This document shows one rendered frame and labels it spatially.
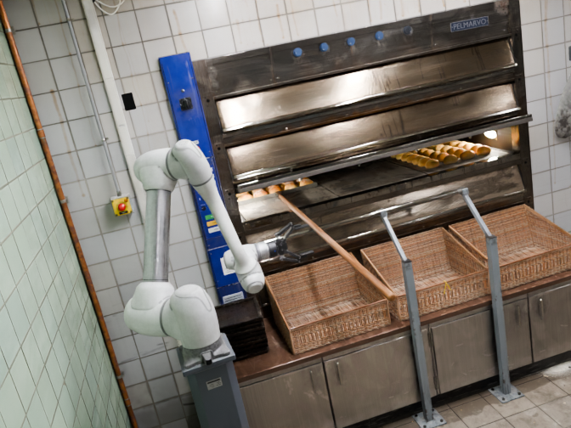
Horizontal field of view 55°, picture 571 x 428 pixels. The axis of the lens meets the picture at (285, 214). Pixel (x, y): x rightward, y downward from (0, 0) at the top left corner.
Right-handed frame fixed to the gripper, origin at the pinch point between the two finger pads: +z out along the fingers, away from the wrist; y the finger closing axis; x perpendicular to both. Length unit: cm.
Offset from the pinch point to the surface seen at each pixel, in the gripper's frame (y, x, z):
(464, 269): 54, -31, 96
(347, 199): 2, -56, 40
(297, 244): 21, -55, 5
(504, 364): 99, 4, 94
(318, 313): 60, -41, 6
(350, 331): 58, -7, 14
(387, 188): 2, -56, 66
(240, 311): 41, -32, -38
